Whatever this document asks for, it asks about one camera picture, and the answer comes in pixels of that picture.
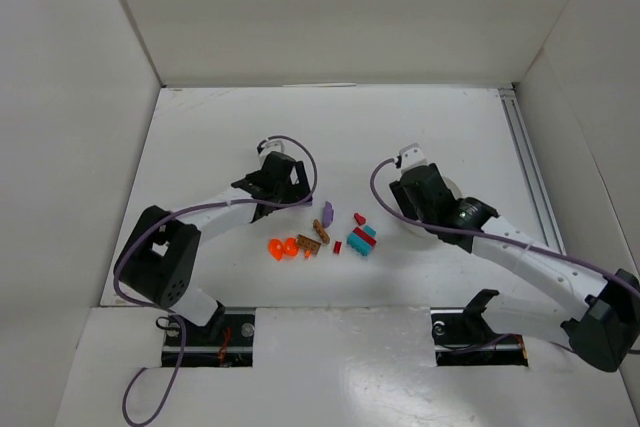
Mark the white divided round container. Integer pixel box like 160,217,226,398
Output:
402,176,462,245

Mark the purple curved lego piece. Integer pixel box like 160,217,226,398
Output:
321,201,334,228

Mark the small brown lego plate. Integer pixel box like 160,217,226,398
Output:
313,219,330,244

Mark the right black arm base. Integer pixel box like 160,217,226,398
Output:
430,289,528,367

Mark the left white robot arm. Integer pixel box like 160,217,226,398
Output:
114,151,312,341

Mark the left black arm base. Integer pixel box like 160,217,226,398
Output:
181,306,256,368

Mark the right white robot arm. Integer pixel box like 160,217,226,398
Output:
389,160,639,372

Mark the brown lego brick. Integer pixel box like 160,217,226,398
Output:
296,234,322,255

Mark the orange round lego piece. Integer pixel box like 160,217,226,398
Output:
268,239,285,261

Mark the red sloped lego piece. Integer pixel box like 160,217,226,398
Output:
354,213,366,225

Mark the teal and red lego stack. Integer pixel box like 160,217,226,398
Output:
347,224,377,257

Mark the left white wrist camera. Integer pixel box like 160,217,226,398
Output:
257,138,284,156

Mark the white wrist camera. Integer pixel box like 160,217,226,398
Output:
395,143,428,173
257,138,284,156

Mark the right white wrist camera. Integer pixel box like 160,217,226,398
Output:
395,143,428,173

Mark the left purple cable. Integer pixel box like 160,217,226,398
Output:
112,134,319,427

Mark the purple cable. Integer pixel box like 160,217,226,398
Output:
369,158,640,293
112,134,319,427

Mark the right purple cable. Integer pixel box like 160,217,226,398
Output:
369,158,640,293

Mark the aluminium rail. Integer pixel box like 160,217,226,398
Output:
498,87,566,253

